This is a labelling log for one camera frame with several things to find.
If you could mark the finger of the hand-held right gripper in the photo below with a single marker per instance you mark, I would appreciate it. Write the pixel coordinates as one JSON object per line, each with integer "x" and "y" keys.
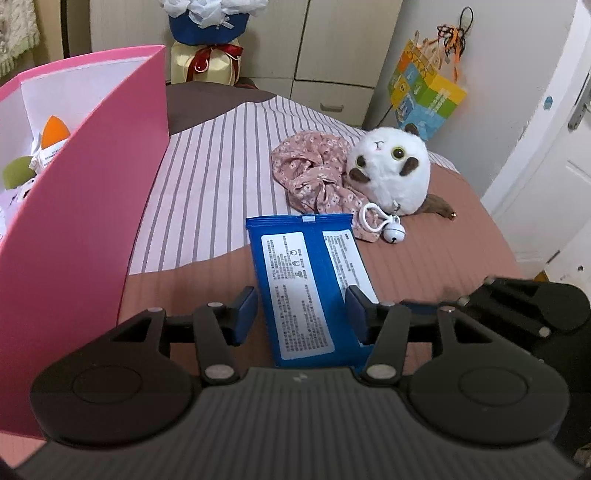
{"x": 480, "y": 293}

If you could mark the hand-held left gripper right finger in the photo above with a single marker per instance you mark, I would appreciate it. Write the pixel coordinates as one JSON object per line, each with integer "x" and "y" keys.
{"x": 358, "y": 318}

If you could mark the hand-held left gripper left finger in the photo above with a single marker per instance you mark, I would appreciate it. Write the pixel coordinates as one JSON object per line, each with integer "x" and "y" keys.
{"x": 242, "y": 318}

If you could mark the blue wet wipes packet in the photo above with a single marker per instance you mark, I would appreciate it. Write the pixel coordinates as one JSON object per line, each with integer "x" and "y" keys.
{"x": 295, "y": 286}

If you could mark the pink floral cloth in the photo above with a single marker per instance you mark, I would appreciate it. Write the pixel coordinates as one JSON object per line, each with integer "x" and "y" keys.
{"x": 314, "y": 180}

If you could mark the white plush cat toy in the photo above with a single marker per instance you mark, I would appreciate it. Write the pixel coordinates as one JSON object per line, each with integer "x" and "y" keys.
{"x": 392, "y": 170}

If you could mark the pink cardboard box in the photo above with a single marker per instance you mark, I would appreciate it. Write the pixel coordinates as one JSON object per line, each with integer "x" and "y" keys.
{"x": 92, "y": 194}

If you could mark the orange makeup sponge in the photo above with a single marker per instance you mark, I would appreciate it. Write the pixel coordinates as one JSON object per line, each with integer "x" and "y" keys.
{"x": 55, "y": 131}

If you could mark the green makeup sponge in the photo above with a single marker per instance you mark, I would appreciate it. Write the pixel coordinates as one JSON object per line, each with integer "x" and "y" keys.
{"x": 18, "y": 173}

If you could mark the white door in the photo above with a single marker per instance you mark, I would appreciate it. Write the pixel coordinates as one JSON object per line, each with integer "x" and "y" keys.
{"x": 554, "y": 194}

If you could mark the striped pink bed blanket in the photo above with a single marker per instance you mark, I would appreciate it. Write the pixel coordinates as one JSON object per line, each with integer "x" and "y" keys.
{"x": 221, "y": 157}

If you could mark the teal round sticker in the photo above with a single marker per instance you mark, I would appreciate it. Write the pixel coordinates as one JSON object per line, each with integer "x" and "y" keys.
{"x": 548, "y": 102}

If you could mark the colourful paper gift bag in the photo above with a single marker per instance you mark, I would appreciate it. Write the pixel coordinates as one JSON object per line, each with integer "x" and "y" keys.
{"x": 425, "y": 97}

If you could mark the cream gift bag red ribbon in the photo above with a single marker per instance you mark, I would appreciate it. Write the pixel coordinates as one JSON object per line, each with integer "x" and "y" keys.
{"x": 203, "y": 62}

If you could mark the light wooden wardrobe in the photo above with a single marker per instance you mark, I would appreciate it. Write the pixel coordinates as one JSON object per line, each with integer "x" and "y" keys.
{"x": 323, "y": 46}

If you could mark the yellow flower bouquet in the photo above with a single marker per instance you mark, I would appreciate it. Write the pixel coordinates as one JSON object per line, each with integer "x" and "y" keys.
{"x": 207, "y": 16}

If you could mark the tall beige cabinet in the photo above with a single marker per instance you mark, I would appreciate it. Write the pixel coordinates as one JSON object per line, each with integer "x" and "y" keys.
{"x": 81, "y": 27}

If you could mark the cream knitted cardigan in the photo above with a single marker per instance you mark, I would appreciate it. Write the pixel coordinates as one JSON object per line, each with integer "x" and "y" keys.
{"x": 16, "y": 32}

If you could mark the black wall hook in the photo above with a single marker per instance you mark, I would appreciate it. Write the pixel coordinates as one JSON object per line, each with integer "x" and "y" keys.
{"x": 466, "y": 21}

